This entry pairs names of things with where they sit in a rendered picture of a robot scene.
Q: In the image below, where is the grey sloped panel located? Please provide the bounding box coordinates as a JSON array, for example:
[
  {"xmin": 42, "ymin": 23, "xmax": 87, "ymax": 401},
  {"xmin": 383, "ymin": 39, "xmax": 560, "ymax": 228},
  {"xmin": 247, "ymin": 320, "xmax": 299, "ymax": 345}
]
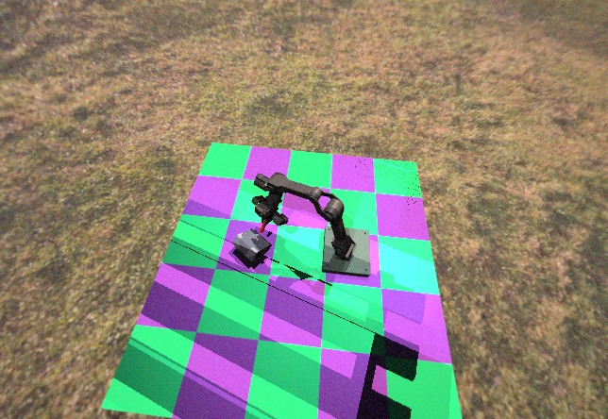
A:
[{"xmin": 233, "ymin": 228, "xmax": 271, "ymax": 267}]

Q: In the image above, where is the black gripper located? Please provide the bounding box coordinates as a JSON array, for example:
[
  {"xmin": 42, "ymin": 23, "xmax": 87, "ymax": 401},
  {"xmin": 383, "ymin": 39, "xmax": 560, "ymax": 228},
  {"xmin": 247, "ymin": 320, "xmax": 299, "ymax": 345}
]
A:
[{"xmin": 251, "ymin": 195, "xmax": 289, "ymax": 226}]

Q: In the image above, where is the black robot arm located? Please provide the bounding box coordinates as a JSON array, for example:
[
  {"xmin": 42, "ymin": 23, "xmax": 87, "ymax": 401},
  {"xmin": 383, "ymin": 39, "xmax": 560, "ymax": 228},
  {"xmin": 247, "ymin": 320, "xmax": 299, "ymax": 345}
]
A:
[{"xmin": 253, "ymin": 172, "xmax": 355, "ymax": 260}]

